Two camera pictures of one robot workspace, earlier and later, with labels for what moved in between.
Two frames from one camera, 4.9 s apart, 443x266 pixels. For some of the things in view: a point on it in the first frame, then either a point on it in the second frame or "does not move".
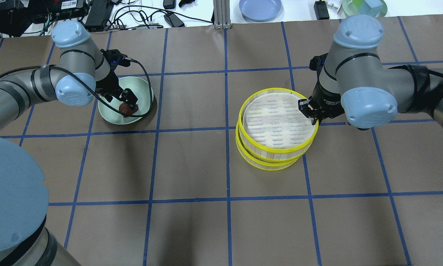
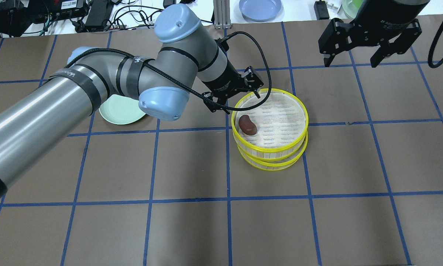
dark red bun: x=124 y=108 -> x=246 y=126
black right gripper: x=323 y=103 -> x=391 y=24
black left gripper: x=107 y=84 -> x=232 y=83
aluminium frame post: x=222 y=14 does not move
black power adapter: x=321 y=10 does not move
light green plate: x=138 y=87 does not move
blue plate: x=259 y=10 does not move
